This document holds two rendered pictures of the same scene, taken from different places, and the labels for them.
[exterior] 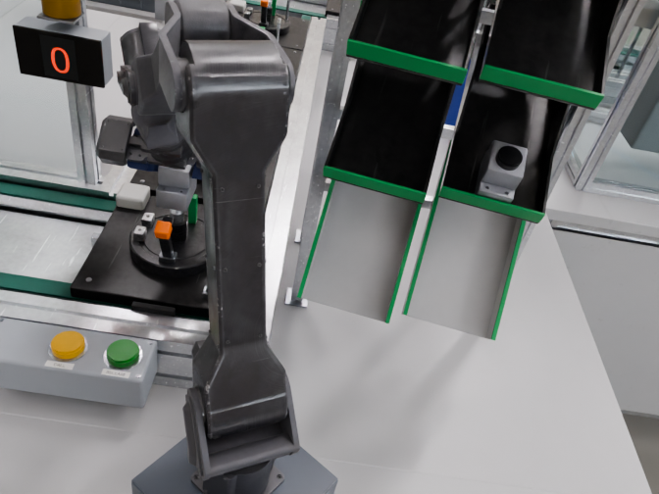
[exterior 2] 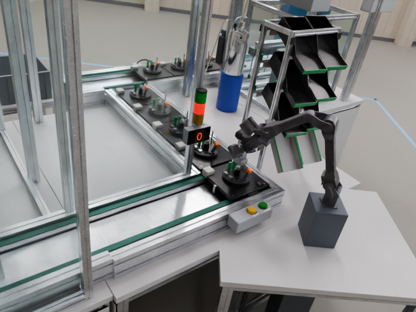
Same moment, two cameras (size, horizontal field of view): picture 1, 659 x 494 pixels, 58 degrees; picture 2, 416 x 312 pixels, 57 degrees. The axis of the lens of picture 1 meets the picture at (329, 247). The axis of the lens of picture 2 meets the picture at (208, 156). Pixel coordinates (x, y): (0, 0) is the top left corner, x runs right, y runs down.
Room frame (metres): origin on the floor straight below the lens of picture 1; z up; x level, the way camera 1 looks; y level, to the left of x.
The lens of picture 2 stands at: (-0.44, 1.26, 2.06)
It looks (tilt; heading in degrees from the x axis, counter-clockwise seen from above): 33 degrees down; 323
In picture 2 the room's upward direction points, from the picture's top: 9 degrees clockwise
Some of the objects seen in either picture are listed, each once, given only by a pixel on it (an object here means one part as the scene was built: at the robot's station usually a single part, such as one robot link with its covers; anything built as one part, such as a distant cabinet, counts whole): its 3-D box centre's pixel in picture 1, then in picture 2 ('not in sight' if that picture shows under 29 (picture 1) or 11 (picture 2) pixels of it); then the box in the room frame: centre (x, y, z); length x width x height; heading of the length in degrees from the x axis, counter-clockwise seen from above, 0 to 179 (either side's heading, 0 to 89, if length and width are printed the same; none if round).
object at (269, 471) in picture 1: (241, 461); (330, 197); (0.29, 0.04, 1.09); 0.07 x 0.07 x 0.06; 58
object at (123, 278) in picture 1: (177, 251); (235, 179); (0.69, 0.23, 0.96); 0.24 x 0.24 x 0.02; 5
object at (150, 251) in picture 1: (177, 241); (236, 176); (0.69, 0.23, 0.98); 0.14 x 0.14 x 0.02
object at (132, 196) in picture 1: (133, 200); (208, 172); (0.78, 0.34, 0.97); 0.05 x 0.05 x 0.04; 5
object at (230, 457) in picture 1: (239, 422); (333, 187); (0.29, 0.04, 1.15); 0.09 x 0.07 x 0.06; 121
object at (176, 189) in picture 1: (178, 173); (239, 154); (0.70, 0.23, 1.10); 0.08 x 0.04 x 0.07; 5
